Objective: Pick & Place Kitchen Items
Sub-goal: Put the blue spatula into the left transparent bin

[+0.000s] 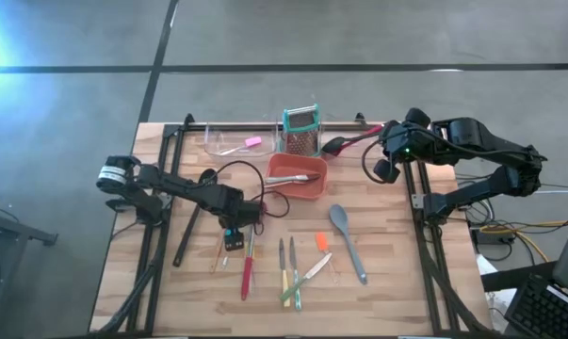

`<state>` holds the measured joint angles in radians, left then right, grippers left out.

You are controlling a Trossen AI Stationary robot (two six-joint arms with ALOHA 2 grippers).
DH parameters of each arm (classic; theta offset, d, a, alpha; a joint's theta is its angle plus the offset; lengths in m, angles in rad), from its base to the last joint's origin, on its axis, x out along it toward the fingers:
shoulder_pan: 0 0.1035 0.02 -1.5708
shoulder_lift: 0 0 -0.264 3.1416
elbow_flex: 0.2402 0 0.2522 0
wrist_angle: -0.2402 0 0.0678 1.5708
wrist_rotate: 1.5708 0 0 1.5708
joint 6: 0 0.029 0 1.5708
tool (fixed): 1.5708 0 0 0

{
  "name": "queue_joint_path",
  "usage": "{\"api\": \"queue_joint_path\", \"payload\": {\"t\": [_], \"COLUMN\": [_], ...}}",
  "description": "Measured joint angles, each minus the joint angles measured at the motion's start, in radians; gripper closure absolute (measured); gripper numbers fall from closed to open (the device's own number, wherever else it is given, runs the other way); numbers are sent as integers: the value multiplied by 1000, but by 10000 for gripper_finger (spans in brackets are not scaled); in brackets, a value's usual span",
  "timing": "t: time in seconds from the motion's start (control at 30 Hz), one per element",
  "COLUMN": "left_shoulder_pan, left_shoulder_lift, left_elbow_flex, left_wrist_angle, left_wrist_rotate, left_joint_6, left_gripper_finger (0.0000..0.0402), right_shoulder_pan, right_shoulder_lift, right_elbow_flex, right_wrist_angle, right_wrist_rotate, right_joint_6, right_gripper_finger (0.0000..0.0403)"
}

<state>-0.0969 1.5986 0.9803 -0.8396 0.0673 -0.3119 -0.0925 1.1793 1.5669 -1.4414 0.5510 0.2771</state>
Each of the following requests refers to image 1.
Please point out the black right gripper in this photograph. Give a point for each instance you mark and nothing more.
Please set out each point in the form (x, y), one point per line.
(410, 141)

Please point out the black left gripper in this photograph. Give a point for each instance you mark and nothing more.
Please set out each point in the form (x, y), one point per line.
(248, 214)

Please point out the red slotted spoon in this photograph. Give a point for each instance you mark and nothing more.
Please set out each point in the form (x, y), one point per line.
(370, 129)

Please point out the silver metal kitchen utensil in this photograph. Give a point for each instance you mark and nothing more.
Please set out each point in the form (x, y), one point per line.
(293, 178)

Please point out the red spoon with metal shaft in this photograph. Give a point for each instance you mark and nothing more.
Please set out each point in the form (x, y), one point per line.
(247, 278)

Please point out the pink mini spatula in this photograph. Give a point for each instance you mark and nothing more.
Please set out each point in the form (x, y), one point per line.
(253, 141)

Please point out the black solid spoon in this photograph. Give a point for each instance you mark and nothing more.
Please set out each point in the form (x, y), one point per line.
(333, 147)

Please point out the orange mini spatula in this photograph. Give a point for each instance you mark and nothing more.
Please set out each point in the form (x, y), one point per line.
(322, 242)

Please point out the gray silicone spoon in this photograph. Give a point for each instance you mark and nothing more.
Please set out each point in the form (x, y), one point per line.
(338, 215)

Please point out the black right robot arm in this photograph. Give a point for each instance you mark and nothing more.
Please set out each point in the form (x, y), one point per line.
(491, 141)

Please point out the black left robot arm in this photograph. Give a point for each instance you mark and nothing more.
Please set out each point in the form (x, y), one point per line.
(180, 186)

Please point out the orange plastic bin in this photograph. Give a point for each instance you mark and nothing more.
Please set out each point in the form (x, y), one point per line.
(295, 193)

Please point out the black slotted spoon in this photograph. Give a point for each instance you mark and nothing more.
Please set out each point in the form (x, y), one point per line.
(184, 245)

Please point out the teal metal box grater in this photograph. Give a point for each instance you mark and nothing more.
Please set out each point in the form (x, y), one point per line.
(302, 141)

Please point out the black power box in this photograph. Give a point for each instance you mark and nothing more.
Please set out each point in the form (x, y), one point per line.
(493, 239)

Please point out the white paper sheet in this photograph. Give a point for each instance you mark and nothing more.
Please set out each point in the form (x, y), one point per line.
(500, 301)

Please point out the black keyboard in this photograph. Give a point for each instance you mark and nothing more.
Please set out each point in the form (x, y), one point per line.
(542, 311)

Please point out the black side table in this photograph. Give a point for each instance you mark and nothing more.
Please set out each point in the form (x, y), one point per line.
(10, 226)

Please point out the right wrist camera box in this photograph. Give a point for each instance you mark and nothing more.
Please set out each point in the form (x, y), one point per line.
(386, 172)

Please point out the black aluminium table frame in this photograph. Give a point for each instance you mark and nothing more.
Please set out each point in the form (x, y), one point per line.
(196, 127)

